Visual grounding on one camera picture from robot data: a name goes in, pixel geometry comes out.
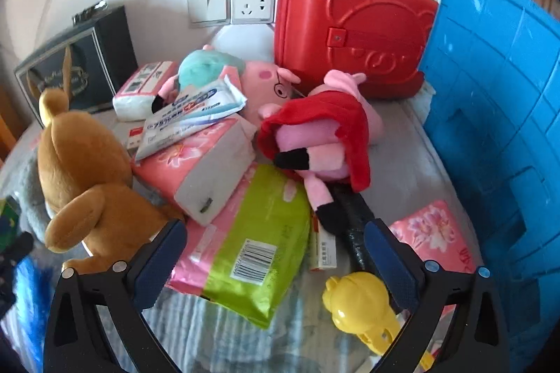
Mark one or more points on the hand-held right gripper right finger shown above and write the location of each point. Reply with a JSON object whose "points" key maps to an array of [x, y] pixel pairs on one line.
{"points": [[391, 268]]}

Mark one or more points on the pink green sanitary pad pack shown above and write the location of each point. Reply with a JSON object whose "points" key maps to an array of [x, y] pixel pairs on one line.
{"points": [[258, 241]]}

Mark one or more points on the small red suitcase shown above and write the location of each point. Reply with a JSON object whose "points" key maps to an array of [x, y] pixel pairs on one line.
{"points": [[350, 18]]}

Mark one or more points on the pig plush with teal body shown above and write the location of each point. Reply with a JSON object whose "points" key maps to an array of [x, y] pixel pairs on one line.
{"points": [[205, 66]]}

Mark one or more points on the black gift bag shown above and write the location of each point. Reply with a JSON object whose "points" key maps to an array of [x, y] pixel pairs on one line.
{"points": [[83, 62]]}

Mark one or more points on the striped bed sheet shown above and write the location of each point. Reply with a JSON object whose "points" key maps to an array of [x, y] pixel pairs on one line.
{"points": [[407, 154]]}

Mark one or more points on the grey rabbit plush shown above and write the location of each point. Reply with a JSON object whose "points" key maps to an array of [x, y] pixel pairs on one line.
{"points": [[26, 189]]}

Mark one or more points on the white tissue pack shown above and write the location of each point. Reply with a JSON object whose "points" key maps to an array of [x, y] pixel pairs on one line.
{"points": [[140, 88]]}

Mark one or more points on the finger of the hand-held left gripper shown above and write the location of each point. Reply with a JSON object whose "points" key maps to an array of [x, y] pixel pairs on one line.
{"points": [[17, 248]]}

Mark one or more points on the yellow plastic toy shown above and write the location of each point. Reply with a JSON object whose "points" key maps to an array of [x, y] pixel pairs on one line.
{"points": [[354, 303]]}

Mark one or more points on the small red white box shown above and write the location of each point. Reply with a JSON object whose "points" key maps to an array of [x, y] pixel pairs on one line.
{"points": [[323, 246]]}

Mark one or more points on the blue plastic storage crate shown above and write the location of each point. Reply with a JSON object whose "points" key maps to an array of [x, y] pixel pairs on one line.
{"points": [[494, 101]]}

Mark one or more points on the brown teddy bear plush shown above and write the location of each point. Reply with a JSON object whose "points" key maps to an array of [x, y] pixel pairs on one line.
{"points": [[83, 171]]}

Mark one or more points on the black bag roll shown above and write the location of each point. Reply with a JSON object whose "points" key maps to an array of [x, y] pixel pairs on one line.
{"points": [[354, 224]]}

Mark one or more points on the large pink tissue pack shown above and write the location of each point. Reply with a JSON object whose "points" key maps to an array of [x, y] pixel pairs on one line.
{"points": [[201, 176]]}

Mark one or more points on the pig plush in red dress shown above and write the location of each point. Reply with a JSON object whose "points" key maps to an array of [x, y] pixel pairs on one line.
{"points": [[319, 128]]}

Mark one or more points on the blue fuzzy duster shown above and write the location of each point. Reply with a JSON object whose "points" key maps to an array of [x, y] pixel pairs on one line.
{"points": [[33, 294]]}

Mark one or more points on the silver metal clip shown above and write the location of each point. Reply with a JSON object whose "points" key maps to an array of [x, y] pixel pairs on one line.
{"points": [[89, 12]]}

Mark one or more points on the white wall socket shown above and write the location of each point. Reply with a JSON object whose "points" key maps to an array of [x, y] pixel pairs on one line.
{"points": [[253, 3]]}

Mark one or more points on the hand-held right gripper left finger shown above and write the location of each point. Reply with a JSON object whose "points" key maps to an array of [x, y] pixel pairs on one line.
{"points": [[157, 268]]}

